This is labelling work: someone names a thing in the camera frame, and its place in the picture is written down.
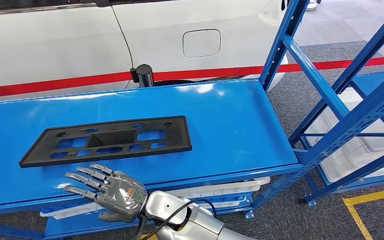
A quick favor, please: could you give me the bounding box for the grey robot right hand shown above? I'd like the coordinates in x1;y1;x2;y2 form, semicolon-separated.
63;163;149;223

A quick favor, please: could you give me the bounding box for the black plastic frame part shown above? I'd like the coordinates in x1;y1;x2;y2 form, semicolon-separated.
18;115;193;169

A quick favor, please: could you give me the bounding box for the blue metal shelf rack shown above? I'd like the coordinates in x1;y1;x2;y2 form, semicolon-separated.
289;0;384;208
0;0;384;240

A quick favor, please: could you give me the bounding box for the red barrier belt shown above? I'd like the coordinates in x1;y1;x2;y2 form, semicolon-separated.
0;55;384;100

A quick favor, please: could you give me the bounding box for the white car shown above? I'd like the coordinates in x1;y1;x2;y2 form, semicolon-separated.
0;0;291;103

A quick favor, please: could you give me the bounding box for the large white plastic bin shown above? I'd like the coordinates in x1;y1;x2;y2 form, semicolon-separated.
306;87;384;184

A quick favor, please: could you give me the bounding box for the black stanchion post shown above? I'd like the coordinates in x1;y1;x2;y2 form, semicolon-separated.
129;63;155;89

